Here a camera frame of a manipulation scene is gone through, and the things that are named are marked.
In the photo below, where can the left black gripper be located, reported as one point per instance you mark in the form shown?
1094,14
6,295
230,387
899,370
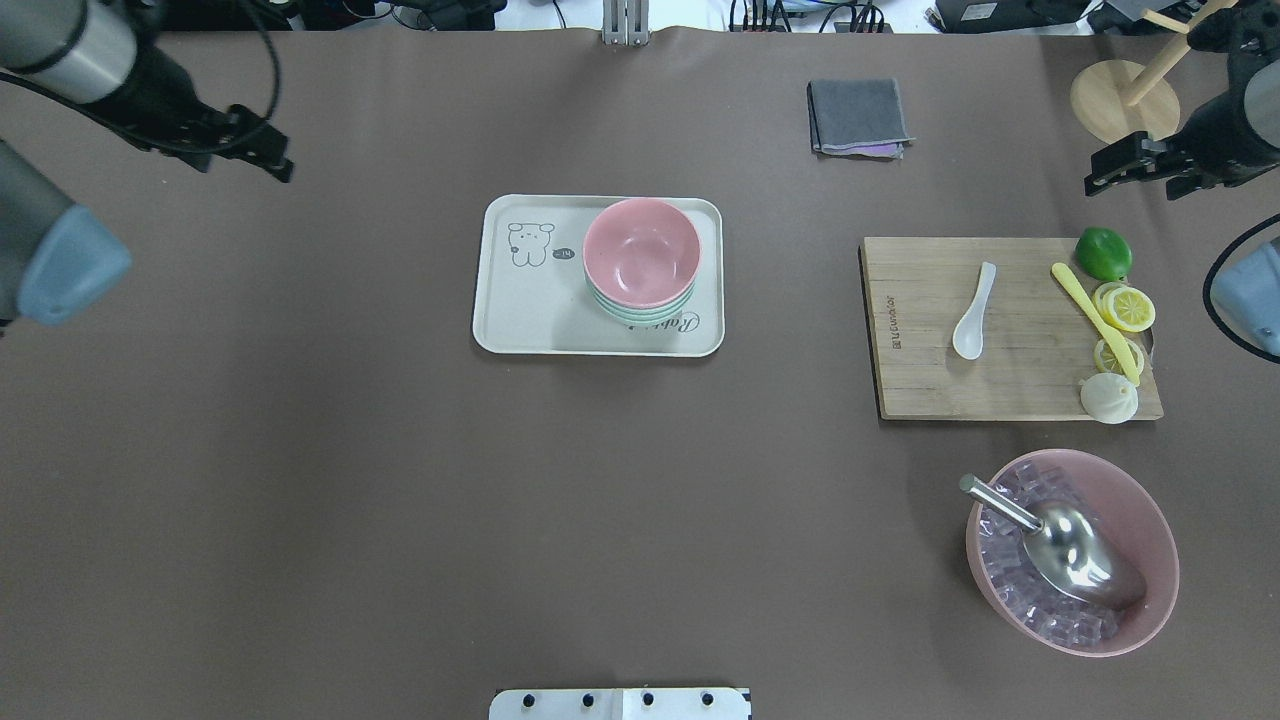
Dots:
157,96

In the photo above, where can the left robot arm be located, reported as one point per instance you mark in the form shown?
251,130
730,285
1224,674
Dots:
102,62

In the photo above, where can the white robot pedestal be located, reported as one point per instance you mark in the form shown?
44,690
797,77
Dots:
623,703

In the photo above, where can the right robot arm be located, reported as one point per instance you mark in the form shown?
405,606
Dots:
1238,290

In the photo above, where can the small pink bowl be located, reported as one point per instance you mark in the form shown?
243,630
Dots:
641,253

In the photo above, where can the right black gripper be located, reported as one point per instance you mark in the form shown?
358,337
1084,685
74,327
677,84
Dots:
1222,148

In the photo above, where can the metal ice scoop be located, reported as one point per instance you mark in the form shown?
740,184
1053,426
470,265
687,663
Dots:
1066,549

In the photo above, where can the large pink ice bowl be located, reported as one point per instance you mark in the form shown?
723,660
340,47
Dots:
1121,508

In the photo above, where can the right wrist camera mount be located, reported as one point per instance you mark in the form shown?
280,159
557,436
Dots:
1247,32

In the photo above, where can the green lime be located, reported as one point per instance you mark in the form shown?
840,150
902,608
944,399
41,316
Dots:
1103,254

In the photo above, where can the grey folded cloth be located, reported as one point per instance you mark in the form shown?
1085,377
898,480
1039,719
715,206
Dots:
857,118

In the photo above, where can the white ceramic spoon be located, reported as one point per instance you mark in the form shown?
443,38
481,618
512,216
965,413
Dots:
968,336

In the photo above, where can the green bowl stack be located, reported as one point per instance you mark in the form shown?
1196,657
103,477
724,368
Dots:
631,316

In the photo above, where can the cream serving tray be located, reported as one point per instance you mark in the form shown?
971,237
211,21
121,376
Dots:
532,294

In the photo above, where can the wooden mug tree stand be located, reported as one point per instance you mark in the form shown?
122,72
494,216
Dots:
1116,98

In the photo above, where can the lemon slice lower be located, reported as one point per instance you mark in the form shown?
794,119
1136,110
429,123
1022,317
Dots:
1105,360

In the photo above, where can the aluminium frame post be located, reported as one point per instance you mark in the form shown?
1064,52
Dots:
626,23

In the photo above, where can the bamboo cutting board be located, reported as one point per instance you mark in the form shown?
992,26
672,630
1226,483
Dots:
1038,345

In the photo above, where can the yellow plastic knife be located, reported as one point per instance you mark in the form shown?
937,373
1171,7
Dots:
1113,338

